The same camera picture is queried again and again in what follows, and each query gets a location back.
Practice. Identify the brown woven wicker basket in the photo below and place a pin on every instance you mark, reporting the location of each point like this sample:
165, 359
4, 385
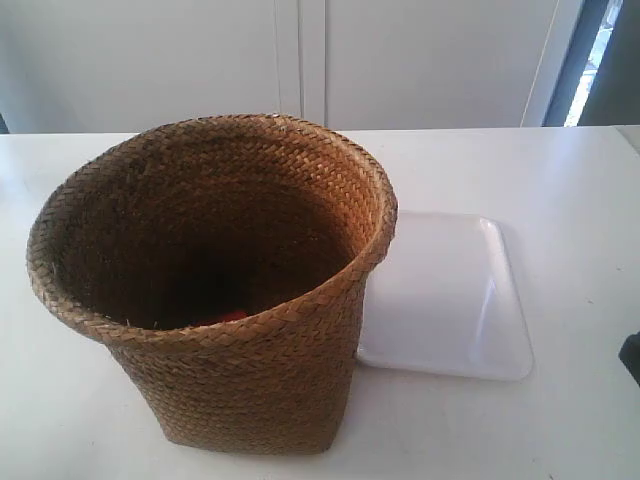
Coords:
266, 213

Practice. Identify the red round objects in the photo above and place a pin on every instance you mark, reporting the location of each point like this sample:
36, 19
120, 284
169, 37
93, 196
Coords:
223, 318

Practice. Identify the white square plastic tray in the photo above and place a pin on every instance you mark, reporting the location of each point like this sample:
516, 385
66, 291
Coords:
444, 301

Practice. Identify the dark object at right edge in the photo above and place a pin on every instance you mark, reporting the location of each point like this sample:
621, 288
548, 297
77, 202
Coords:
629, 355

